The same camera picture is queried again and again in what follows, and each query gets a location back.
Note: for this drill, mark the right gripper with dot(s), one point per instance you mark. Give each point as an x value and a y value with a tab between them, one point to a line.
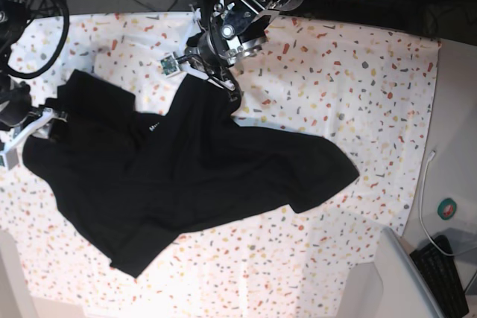
17	110

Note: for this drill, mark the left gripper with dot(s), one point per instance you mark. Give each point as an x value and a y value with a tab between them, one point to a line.
210	57

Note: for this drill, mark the black t-shirt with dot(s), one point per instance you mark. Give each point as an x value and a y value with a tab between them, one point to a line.
131	183

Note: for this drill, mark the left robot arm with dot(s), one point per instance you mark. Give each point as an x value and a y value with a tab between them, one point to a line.
231	31

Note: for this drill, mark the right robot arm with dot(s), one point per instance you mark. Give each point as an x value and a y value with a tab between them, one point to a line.
16	16

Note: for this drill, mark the terrazzo pattern table cloth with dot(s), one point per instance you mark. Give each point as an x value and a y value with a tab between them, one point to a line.
369	90

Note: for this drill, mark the green tape roll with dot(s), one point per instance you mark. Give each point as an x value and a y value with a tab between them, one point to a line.
447	209

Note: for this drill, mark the grey laptop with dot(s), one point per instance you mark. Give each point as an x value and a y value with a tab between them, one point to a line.
405	293

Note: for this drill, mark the black keyboard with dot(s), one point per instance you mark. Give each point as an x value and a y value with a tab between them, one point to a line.
441	275

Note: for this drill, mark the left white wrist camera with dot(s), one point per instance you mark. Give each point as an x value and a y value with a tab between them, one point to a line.
173	64

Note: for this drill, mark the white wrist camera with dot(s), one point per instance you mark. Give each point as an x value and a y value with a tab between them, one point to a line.
173	64
9	155

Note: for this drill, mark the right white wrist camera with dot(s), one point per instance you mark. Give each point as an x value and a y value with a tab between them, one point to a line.
9	155

